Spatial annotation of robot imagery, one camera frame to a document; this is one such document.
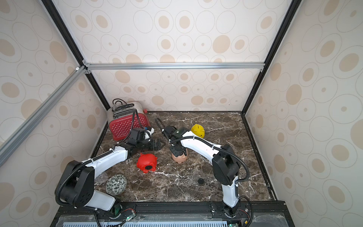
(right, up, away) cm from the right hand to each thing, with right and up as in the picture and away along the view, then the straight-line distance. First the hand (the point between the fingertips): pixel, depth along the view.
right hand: (184, 149), depth 88 cm
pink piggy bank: (-2, -5, -3) cm, 6 cm away
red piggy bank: (-22, -7, -6) cm, 24 cm away
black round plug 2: (+10, -18, -5) cm, 21 cm away
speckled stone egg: (-39, -19, -7) cm, 44 cm away
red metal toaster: (-41, +19, +4) cm, 45 cm away
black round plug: (-21, -10, -5) cm, 24 cm away
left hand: (-12, +4, -2) cm, 13 cm away
